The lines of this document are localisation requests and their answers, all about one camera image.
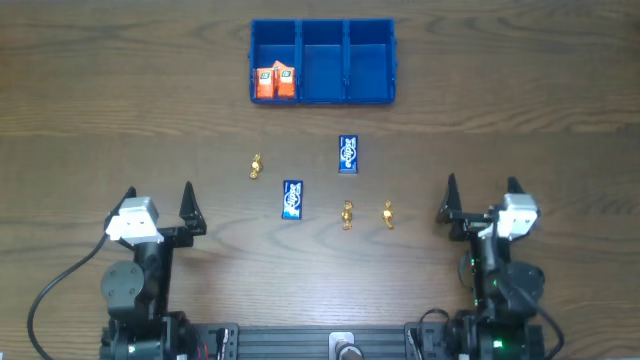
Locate blue tray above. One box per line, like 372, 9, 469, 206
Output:
248, 18, 399, 106

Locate gold candy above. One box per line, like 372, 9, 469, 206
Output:
381, 199, 396, 231
340, 199, 355, 231
248, 152, 265, 180

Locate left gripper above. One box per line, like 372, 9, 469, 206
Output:
104, 180, 208, 249

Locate mounting rail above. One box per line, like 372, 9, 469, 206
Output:
99, 323, 544, 360

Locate blue candy pack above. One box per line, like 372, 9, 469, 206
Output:
281, 179, 305, 221
338, 134, 360, 175

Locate black cable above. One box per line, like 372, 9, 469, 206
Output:
519, 284, 566, 360
26, 232, 111, 360

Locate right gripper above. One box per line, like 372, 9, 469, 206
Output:
435, 173, 527, 243

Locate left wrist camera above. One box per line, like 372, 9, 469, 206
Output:
103, 196, 165, 247

